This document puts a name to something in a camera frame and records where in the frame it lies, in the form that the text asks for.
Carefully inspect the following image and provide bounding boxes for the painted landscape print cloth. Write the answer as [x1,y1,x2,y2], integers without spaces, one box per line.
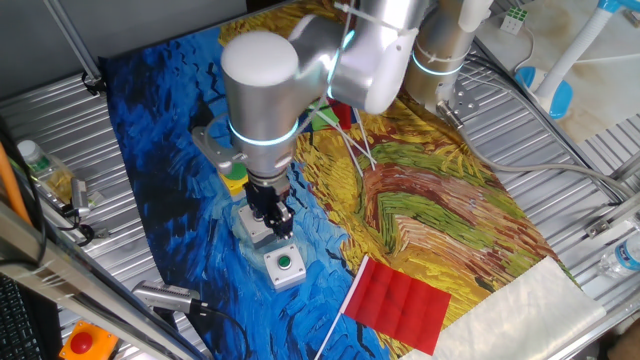
[98,0,581,360]

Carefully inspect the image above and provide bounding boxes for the orange emergency stop box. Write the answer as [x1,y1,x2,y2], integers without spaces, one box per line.
[58,319,120,360]

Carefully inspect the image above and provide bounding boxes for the grey metal rod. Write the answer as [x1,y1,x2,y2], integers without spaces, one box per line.
[42,0,105,87]

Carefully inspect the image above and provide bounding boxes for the orange pole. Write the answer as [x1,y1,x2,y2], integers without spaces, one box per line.
[0,142,32,226]

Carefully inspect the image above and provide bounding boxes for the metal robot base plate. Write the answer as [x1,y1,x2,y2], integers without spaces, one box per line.
[438,79,481,120]

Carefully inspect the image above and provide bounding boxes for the wrist camera with silver bracket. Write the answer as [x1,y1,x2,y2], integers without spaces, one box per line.
[191,107,250,177]

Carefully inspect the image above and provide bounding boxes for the black base cable bundle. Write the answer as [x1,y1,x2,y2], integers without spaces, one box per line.
[467,37,624,204]

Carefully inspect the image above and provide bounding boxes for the white and blue desk lamp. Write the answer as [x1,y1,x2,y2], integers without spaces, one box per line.
[514,0,640,120]

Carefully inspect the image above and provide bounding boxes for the large red flag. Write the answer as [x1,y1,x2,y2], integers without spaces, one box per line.
[313,253,453,360]

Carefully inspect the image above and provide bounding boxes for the rubik's cube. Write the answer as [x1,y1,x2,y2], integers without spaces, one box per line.
[500,5,529,35]

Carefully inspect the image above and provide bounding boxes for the plastic bottle yellow liquid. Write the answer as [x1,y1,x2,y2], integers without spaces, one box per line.
[16,139,76,204]

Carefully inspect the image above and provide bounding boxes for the water bottle blue label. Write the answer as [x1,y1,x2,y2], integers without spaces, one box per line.
[597,234,640,280]

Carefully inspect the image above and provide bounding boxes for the grey box red button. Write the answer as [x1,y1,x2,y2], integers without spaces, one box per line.
[237,203,282,249]

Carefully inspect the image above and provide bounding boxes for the small green flag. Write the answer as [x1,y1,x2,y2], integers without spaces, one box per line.
[307,99,378,166]

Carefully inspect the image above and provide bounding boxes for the thick black side cable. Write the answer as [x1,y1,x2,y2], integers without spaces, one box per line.
[0,117,49,269]

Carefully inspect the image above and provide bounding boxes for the yellow box green mushroom button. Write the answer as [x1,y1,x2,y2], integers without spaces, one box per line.
[218,162,250,202]

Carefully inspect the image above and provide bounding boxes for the silver ribbed handheld device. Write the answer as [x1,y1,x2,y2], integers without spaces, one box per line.
[131,279,202,315]

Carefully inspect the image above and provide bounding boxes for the grey box green button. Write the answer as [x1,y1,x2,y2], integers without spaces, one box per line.
[263,243,308,293]

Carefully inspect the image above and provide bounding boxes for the grey corrugated hose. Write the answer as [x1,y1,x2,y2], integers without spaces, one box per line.
[437,99,635,199]

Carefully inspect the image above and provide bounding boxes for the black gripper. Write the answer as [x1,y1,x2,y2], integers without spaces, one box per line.
[242,178,296,241]

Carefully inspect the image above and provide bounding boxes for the black device cable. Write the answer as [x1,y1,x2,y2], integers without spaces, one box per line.
[188,298,252,360]

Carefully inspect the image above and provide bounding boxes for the small silver clamp device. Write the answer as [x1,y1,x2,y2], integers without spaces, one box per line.
[68,177,105,220]

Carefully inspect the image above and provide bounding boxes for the small dark blue flag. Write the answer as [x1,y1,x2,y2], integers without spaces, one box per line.
[349,107,377,172]

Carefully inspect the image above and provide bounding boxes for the small red flag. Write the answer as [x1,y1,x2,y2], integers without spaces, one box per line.
[327,98,365,179]

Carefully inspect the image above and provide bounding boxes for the white marbled sheet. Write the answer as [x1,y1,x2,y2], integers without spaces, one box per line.
[399,255,608,360]

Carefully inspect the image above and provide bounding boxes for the aluminium frame beam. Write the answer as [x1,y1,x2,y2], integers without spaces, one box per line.
[0,199,207,360]

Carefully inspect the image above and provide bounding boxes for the aluminium profile bracket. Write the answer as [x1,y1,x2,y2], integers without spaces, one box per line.
[584,192,640,240]

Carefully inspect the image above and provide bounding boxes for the black keyboard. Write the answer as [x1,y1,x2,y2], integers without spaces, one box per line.
[0,273,64,360]

